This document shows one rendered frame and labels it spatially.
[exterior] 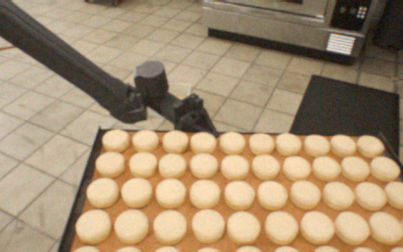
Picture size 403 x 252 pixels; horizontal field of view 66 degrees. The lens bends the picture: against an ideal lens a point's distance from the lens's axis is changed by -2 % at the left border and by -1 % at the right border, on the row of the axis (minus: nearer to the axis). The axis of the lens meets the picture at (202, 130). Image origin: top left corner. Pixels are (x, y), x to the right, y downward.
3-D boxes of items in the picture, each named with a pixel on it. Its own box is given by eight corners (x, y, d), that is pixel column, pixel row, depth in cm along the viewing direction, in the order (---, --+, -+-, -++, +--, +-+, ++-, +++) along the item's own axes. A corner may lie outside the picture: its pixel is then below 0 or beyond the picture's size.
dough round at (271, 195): (273, 183, 56) (274, 176, 55) (291, 204, 53) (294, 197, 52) (250, 193, 54) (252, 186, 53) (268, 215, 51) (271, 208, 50)
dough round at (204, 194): (197, 182, 55) (198, 175, 54) (223, 192, 54) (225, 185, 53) (184, 203, 52) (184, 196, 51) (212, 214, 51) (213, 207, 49)
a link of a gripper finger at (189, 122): (226, 145, 69) (196, 126, 74) (229, 121, 65) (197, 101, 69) (205, 162, 66) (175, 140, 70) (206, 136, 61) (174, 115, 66)
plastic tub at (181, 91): (147, 116, 227) (144, 99, 216) (153, 99, 243) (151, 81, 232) (188, 119, 225) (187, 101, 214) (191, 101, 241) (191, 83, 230)
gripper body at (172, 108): (199, 130, 74) (178, 116, 77) (200, 94, 67) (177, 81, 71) (179, 143, 70) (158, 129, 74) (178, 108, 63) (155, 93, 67)
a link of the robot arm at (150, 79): (125, 99, 78) (123, 124, 72) (110, 61, 69) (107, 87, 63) (172, 91, 78) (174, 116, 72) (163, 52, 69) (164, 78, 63)
